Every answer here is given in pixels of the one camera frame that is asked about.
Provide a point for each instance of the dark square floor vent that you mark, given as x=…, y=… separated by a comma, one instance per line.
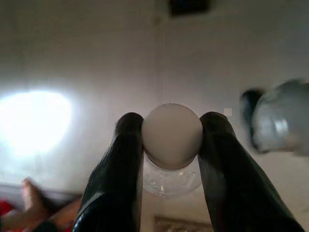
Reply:
x=189, y=7

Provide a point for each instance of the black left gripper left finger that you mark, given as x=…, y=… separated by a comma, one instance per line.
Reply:
x=113, y=183

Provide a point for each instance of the red cloth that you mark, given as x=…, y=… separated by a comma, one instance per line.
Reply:
x=6, y=206

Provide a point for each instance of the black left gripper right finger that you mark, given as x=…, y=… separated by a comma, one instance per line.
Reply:
x=231, y=183

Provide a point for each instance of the beige patterned rug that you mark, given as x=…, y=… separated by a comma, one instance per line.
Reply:
x=183, y=224

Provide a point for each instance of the clear bottle white cap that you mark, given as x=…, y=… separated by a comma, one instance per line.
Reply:
x=171, y=135

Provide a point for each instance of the person bare foot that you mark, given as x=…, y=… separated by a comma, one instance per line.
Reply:
x=33, y=198

